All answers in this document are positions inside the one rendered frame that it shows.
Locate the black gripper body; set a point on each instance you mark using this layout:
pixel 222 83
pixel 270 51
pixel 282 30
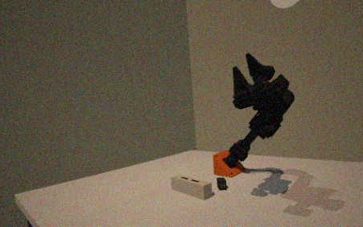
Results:
pixel 255 98

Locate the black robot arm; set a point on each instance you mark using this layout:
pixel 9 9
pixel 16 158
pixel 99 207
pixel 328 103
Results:
pixel 263 124

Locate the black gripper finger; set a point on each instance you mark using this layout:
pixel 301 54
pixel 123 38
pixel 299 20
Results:
pixel 255 66
pixel 240 85

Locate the black two-prong plug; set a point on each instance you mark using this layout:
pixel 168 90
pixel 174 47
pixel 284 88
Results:
pixel 221 184

